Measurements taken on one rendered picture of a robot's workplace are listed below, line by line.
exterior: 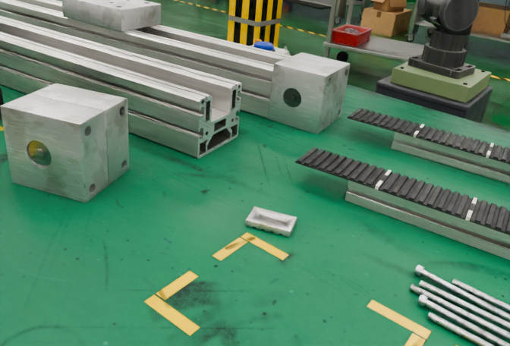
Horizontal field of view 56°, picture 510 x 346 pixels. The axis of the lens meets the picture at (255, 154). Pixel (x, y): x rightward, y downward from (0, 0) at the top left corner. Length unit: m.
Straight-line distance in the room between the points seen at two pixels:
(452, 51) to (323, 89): 0.43
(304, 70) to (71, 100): 0.35
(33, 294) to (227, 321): 0.16
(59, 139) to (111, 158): 0.07
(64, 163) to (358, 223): 0.33
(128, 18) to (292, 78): 0.36
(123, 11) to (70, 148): 0.46
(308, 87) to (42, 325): 0.50
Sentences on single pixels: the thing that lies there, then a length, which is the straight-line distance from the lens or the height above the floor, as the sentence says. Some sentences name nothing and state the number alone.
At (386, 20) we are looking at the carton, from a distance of 5.72.
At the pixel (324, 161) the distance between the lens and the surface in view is 0.61.
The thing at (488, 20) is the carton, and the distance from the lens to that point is 5.48.
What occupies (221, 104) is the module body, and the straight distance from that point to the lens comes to 0.69.
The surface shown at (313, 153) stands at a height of 0.81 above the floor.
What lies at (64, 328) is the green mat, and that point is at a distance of 0.42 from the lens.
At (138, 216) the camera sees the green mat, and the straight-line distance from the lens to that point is 0.54.
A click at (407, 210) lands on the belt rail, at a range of 0.58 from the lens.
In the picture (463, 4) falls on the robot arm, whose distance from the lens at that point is 1.07.
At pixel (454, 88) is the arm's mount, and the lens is 1.06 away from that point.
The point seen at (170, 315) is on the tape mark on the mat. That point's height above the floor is 0.78.
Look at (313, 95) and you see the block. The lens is 0.75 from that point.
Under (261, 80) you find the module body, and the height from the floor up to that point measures 0.84.
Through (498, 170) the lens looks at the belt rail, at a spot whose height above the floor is 0.79.
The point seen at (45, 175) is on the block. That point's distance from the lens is 0.58.
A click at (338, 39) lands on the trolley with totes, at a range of 3.78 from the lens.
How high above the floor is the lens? 1.08
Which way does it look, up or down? 26 degrees down
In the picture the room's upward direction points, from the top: 6 degrees clockwise
